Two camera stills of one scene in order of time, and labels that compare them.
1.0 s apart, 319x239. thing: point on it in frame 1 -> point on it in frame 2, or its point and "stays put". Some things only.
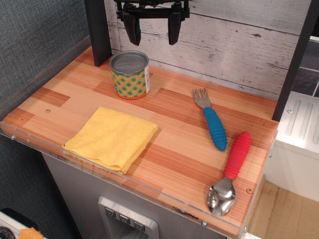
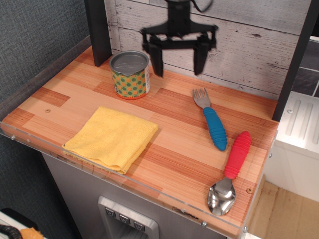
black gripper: x=152 y=9 -> x=179 y=24
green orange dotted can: x=130 y=73 stays put
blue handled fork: x=217 y=131 stays put
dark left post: x=97 y=20 stays put
